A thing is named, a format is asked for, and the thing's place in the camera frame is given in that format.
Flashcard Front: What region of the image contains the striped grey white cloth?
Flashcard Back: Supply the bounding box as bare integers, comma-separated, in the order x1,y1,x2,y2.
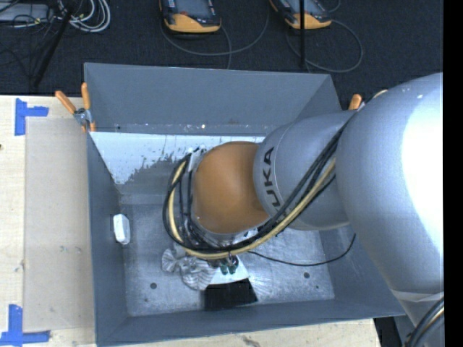
161,247,219,291

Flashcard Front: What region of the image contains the black and white brush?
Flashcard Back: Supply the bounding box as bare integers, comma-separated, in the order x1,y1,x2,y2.
203,265,259,312

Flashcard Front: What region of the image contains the white rounded block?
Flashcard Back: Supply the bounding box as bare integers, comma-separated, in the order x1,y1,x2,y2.
113,213,132,246

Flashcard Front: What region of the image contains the pale wood flat board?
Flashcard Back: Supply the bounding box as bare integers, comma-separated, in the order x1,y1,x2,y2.
22,116,96,333

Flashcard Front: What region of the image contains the grey metal bin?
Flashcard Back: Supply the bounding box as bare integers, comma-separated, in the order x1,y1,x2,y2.
82,62,407,347

